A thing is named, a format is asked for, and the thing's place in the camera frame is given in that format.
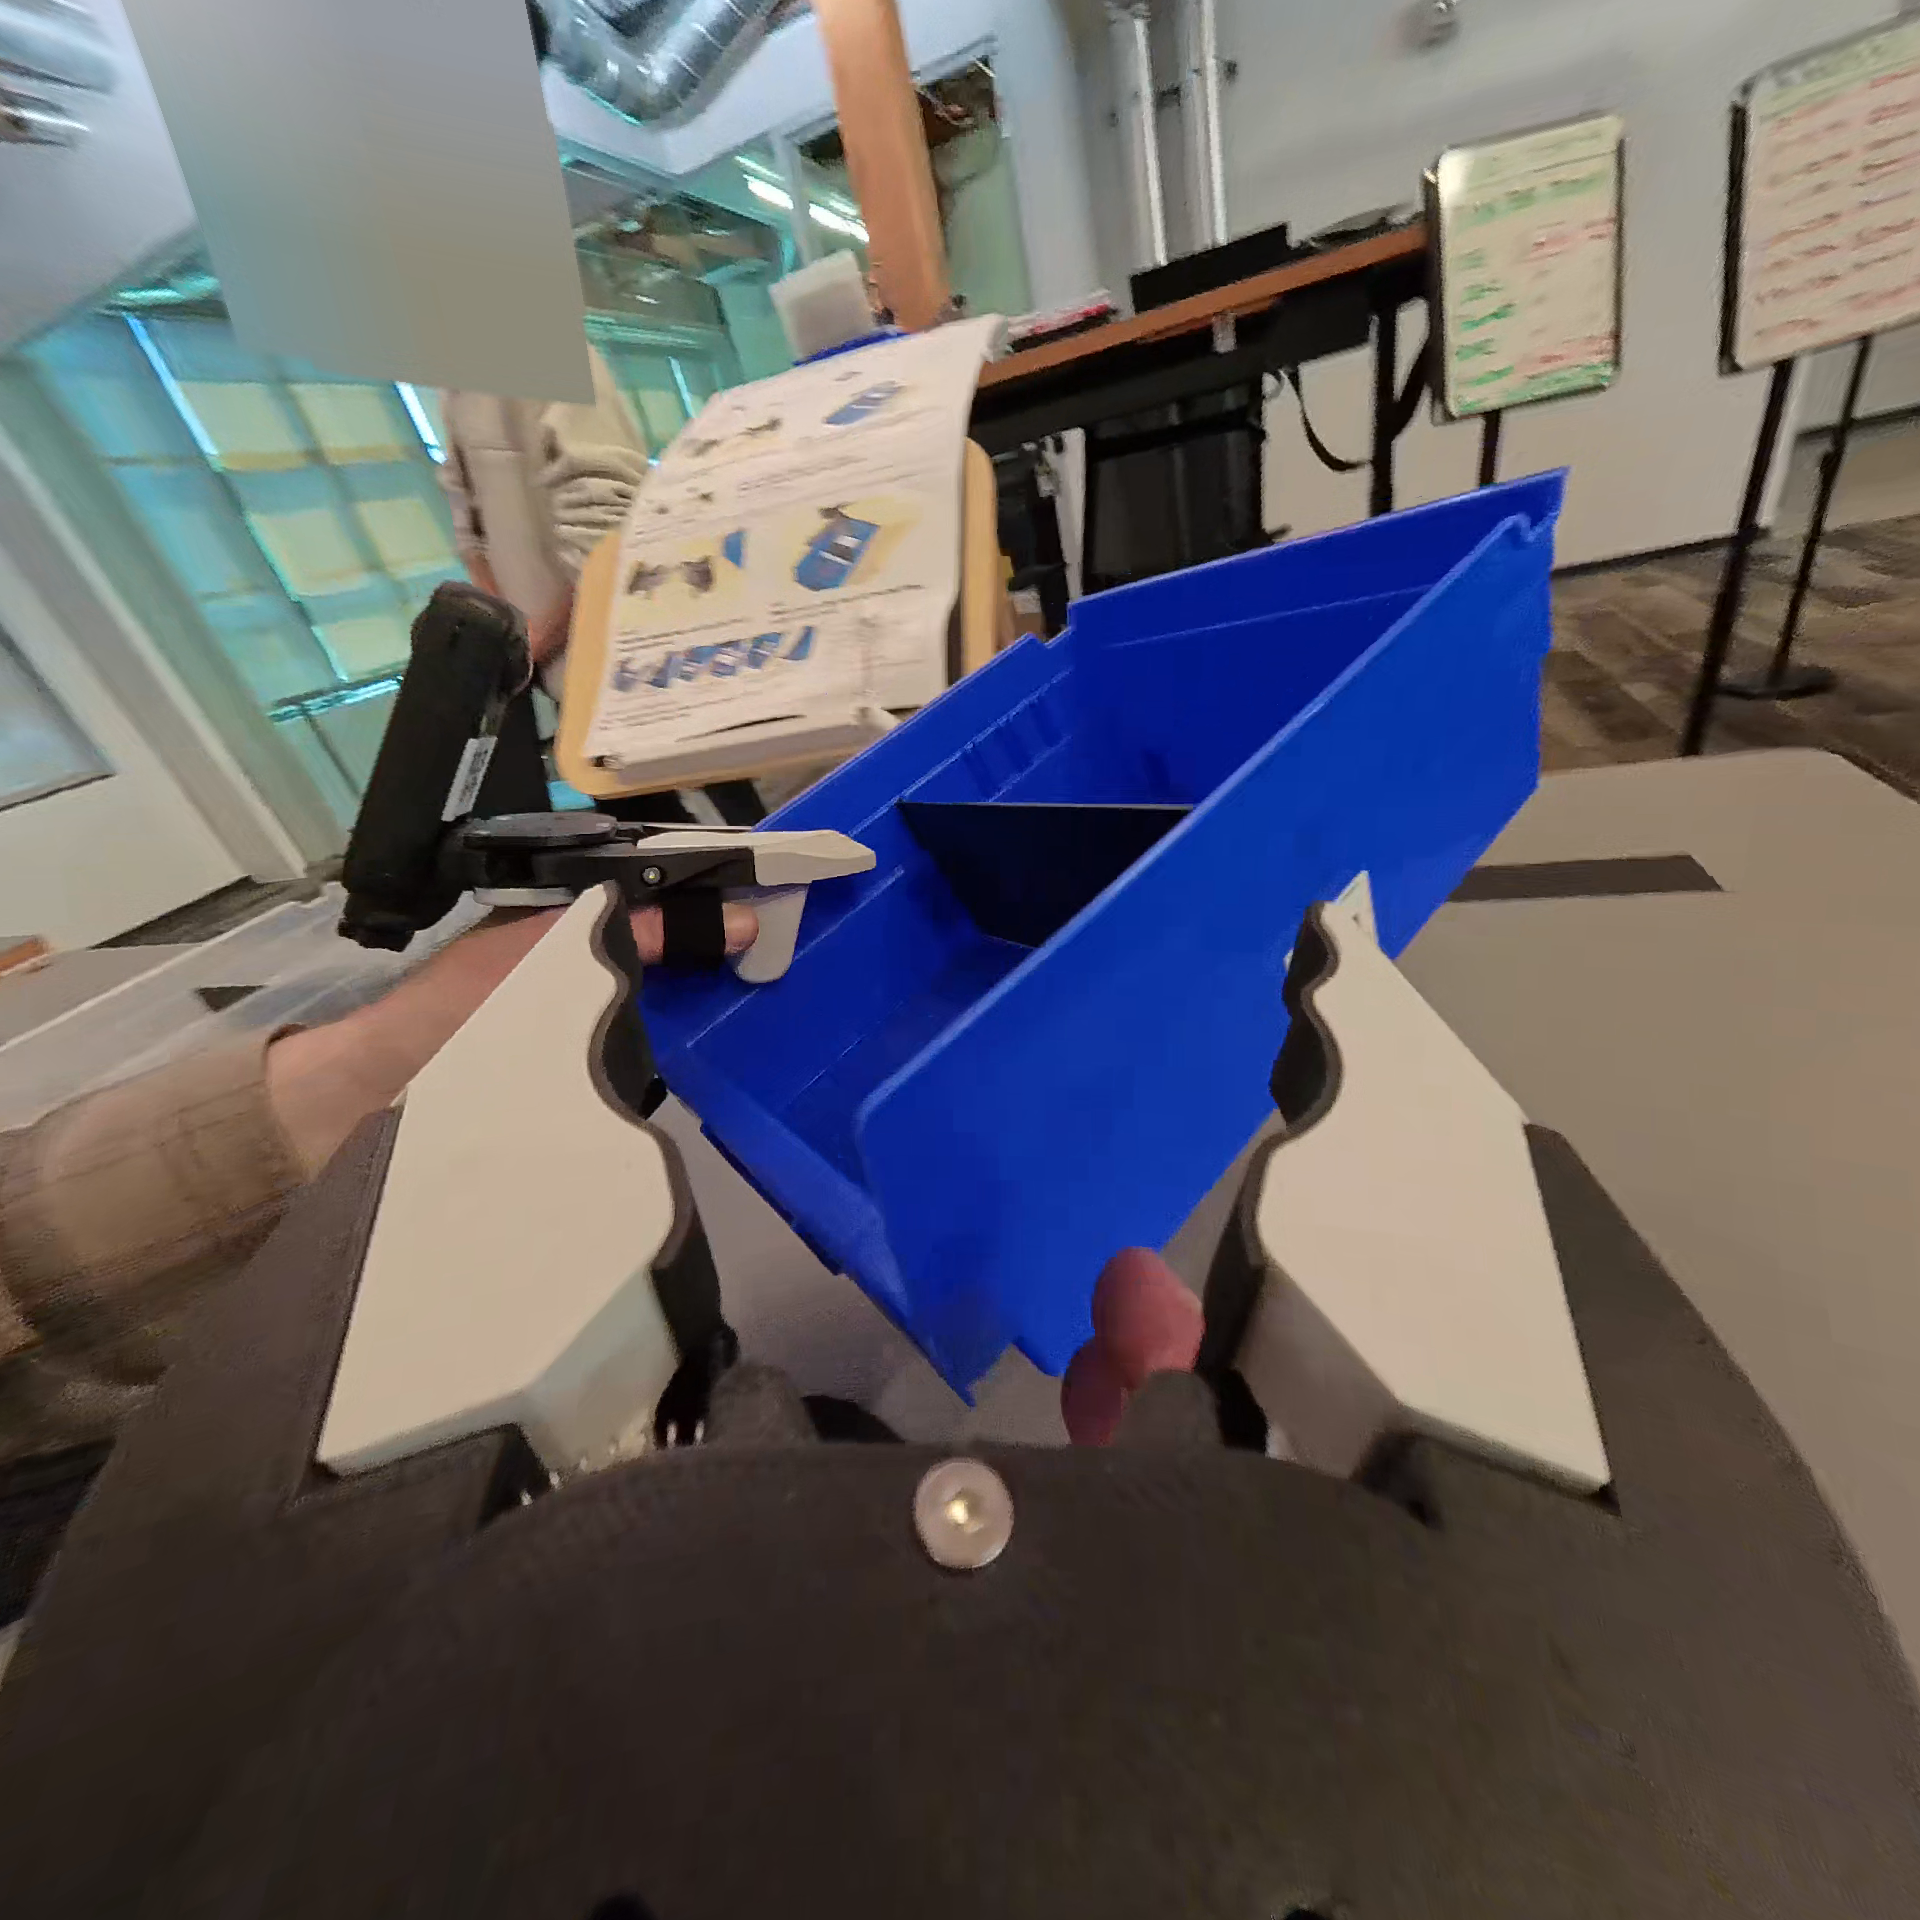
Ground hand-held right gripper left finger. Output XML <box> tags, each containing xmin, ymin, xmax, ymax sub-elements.
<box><xmin>312</xmin><ymin>885</ymin><xmax>731</xmax><ymax>1482</ymax></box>

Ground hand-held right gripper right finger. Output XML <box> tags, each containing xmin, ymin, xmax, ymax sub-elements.
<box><xmin>1193</xmin><ymin>874</ymin><xmax>1615</xmax><ymax>1500</ymax></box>

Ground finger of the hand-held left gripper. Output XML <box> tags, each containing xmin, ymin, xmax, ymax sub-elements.
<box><xmin>601</xmin><ymin>823</ymin><xmax>881</xmax><ymax>892</ymax></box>

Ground clear plastic bin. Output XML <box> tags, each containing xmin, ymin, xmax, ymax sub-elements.
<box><xmin>0</xmin><ymin>885</ymin><xmax>407</xmax><ymax>1142</ymax></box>

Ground blue plastic bin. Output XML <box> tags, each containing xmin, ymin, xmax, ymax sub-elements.
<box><xmin>631</xmin><ymin>465</ymin><xmax>1569</xmax><ymax>1407</ymax></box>

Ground person's left forearm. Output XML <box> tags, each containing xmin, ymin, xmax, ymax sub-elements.
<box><xmin>0</xmin><ymin>1035</ymin><xmax>317</xmax><ymax>1472</ymax></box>

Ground person's left hand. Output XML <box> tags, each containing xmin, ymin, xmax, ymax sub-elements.
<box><xmin>257</xmin><ymin>885</ymin><xmax>755</xmax><ymax>1120</ymax></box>

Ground black bin divider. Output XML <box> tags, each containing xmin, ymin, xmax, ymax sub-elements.
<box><xmin>895</xmin><ymin>798</ymin><xmax>1199</xmax><ymax>953</ymax></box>

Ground printed instruction sheet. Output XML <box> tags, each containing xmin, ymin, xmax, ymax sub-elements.
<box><xmin>577</xmin><ymin>314</ymin><xmax>998</xmax><ymax>788</ymax></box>

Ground wooden column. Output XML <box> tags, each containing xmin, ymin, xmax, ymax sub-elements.
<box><xmin>810</xmin><ymin>0</ymin><xmax>957</xmax><ymax>332</ymax></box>

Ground white easel board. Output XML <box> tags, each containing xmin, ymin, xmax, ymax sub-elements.
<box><xmin>1718</xmin><ymin>16</ymin><xmax>1920</xmax><ymax>378</ymax></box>
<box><xmin>1426</xmin><ymin>115</ymin><xmax>1628</xmax><ymax>423</ymax></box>

